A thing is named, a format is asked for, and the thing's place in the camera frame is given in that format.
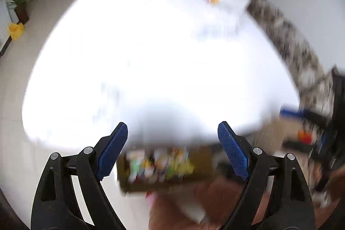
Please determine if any yellow bag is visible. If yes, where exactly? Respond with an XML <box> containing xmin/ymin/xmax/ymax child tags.
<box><xmin>8</xmin><ymin>22</ymin><xmax>26</xmax><ymax>41</ymax></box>

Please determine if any small orange object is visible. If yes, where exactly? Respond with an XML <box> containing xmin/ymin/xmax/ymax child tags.
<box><xmin>297</xmin><ymin>130</ymin><xmax>313</xmax><ymax>144</ymax></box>

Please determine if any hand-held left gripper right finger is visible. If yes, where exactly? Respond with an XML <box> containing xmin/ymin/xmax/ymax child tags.
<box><xmin>218</xmin><ymin>121</ymin><xmax>316</xmax><ymax>230</ymax></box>

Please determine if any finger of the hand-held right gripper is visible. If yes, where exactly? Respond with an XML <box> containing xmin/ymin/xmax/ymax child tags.
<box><xmin>279</xmin><ymin>105</ymin><xmax>333</xmax><ymax>125</ymax></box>
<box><xmin>283</xmin><ymin>140</ymin><xmax>325</xmax><ymax>152</ymax></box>

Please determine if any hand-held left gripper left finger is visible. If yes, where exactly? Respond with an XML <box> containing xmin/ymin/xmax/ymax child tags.
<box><xmin>30</xmin><ymin>122</ymin><xmax>128</xmax><ymax>230</ymax></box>

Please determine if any cardboard box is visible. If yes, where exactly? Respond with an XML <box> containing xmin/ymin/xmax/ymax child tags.
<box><xmin>116</xmin><ymin>146</ymin><xmax>216</xmax><ymax>194</ymax></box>

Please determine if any brown plant pot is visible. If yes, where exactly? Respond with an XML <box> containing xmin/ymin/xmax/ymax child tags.
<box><xmin>14</xmin><ymin>4</ymin><xmax>30</xmax><ymax>25</ymax></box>

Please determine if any floral patterned sofa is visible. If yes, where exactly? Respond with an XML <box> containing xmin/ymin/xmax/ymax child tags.
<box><xmin>246</xmin><ymin>0</ymin><xmax>336</xmax><ymax>123</ymax></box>

